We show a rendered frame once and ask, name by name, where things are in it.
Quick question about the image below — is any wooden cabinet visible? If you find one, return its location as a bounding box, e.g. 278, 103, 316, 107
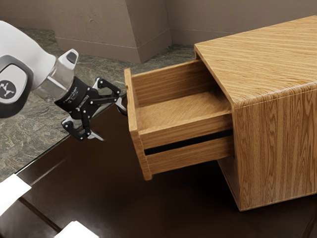
194, 15, 317, 212

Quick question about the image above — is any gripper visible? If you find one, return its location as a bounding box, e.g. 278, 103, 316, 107
54, 76, 128, 141

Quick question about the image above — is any wooden drawer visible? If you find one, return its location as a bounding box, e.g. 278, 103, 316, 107
123, 59, 235, 181

